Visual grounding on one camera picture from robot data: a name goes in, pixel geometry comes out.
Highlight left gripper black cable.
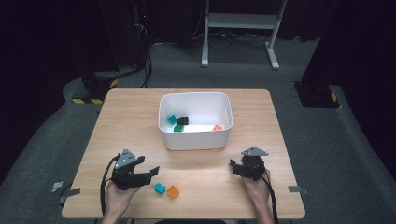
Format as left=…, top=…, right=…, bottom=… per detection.
left=100, top=153, right=121, bottom=217

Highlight grey tape strip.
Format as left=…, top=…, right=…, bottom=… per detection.
left=288, top=185, right=309, bottom=196
left=59, top=187, right=81, bottom=204

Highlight person's right hand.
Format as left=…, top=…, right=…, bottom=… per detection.
left=243, top=169, right=274, bottom=215

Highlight person's left hand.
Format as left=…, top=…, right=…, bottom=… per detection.
left=104, top=181, right=140, bottom=217

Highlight black floor cable bundle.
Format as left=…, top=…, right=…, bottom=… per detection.
left=136, top=52, right=153, bottom=89

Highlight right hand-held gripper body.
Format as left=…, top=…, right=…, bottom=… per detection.
left=241, top=147, right=269, bottom=181

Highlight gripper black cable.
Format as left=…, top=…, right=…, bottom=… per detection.
left=100, top=153, right=121, bottom=217
left=261, top=175, right=280, bottom=224

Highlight black striped stand base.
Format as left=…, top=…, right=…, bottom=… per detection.
left=72, top=69, right=120, bottom=105

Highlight light blue toy brick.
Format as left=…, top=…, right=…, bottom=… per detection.
left=153, top=182, right=166, bottom=196

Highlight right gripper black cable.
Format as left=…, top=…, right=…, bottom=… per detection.
left=261, top=175, right=280, bottom=224

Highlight orange toy brick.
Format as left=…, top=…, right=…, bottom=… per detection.
left=166, top=185, right=180, bottom=200

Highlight dark equipment rack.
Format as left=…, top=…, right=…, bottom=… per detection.
left=130, top=0, right=151, bottom=66

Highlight white metal stand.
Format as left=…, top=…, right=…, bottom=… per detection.
left=201, top=0, right=288, bottom=71

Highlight white plastic bin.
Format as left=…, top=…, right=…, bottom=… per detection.
left=158, top=91, right=234, bottom=151

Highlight black cables under stand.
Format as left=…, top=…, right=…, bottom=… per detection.
left=192, top=29, right=272, bottom=50

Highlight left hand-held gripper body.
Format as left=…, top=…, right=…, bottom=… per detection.
left=110, top=148, right=148, bottom=191

